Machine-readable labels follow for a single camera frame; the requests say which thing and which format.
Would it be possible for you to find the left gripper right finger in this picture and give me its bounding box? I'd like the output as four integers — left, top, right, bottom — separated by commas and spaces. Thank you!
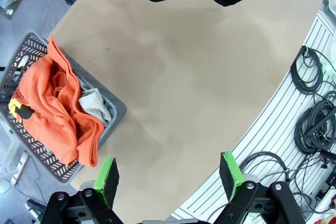
214, 151, 307, 224

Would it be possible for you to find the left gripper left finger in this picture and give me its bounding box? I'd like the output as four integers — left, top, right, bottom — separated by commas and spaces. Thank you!
40, 157, 124, 224

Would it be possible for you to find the grey perforated plastic basket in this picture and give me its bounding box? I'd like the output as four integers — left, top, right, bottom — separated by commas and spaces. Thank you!
0, 30, 128, 186

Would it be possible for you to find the orange printed t-shirt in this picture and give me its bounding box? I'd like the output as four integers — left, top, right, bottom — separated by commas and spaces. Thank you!
7, 35, 106, 168

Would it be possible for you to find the grey t-shirt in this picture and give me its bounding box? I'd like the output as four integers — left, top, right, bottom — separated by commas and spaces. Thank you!
78, 88, 113, 125

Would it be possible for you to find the thin black cable coil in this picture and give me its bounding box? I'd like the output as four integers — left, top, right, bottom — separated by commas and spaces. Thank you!
290, 45, 326, 95

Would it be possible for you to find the thick black cable coil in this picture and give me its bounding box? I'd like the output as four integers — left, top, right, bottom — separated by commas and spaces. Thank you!
293, 100, 336, 156

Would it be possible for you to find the loose black cable loop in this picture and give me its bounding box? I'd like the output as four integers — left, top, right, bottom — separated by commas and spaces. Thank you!
239, 151, 291, 183

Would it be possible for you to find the white slotted base plate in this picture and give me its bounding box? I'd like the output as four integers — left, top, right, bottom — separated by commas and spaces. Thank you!
172, 8, 336, 224

